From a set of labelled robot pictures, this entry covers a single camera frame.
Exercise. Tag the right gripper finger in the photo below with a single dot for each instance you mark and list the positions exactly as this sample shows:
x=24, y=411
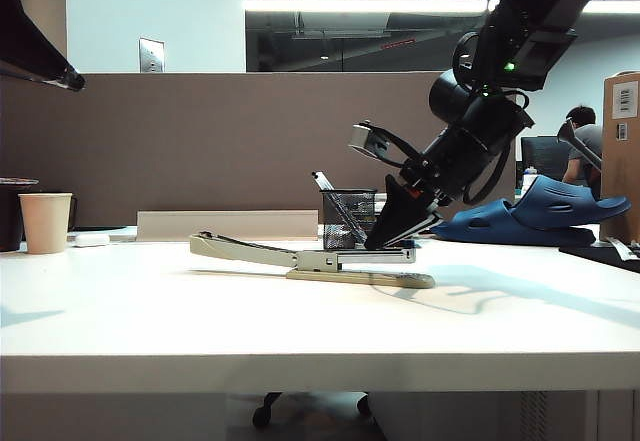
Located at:
x=400, y=216
x=427, y=223

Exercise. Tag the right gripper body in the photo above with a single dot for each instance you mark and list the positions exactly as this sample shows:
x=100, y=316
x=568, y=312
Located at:
x=435, y=178

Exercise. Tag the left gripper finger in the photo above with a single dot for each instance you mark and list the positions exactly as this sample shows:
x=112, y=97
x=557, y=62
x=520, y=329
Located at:
x=25, y=73
x=25, y=36

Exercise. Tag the beige long-reach stapler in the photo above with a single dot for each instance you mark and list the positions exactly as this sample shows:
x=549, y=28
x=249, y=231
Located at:
x=315, y=261

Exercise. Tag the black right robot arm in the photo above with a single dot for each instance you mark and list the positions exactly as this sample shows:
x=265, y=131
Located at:
x=480, y=131

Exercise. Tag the navy blue rubber slipper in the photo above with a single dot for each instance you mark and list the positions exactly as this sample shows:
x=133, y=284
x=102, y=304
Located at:
x=600, y=208
x=475, y=228

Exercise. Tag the black mesh pen holder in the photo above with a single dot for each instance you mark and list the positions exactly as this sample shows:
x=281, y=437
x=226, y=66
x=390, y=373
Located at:
x=327, y=182
x=340, y=226

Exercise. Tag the clear ballpoint pen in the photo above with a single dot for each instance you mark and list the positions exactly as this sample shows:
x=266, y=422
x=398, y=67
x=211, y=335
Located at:
x=320, y=179

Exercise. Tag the white bottle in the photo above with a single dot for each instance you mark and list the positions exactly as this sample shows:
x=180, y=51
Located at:
x=530, y=181

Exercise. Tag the black computer monitor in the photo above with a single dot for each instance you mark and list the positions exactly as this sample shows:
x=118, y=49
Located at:
x=545, y=158

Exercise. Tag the black mug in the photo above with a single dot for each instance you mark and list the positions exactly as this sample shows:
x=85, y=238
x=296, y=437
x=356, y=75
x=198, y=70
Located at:
x=74, y=211

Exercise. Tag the dark cup purple lid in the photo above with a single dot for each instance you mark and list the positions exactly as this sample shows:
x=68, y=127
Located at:
x=10, y=221

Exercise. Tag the curved metal bar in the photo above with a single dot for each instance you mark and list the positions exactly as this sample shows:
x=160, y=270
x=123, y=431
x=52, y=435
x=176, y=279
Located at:
x=580, y=143

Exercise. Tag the beige paper cup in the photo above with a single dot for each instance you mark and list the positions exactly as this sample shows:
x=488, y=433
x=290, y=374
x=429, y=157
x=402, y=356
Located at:
x=46, y=226

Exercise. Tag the person in grey shirt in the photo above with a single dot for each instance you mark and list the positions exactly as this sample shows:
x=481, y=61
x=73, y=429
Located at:
x=587, y=138

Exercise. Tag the black mouse pad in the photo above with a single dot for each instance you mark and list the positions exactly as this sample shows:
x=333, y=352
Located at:
x=600, y=256

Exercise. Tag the white earbud case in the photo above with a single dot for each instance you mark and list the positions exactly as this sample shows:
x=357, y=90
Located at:
x=92, y=239

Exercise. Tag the brown cardboard box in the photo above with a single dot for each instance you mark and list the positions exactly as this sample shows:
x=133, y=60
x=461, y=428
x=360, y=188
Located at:
x=620, y=171

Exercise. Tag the brown desk partition panel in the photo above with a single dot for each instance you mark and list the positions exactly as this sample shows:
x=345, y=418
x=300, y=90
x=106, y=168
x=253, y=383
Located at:
x=200, y=151

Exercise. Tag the white ceiling light strip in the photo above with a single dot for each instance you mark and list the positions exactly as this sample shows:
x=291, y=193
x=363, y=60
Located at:
x=350, y=5

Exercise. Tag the black chair caster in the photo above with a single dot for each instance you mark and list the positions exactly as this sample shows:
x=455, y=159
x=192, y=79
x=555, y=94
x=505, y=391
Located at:
x=264, y=411

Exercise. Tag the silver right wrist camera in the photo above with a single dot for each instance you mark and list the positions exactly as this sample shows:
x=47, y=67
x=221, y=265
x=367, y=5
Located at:
x=362, y=138

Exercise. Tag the metal wall switch plate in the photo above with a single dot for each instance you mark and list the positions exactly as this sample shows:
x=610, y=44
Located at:
x=152, y=55

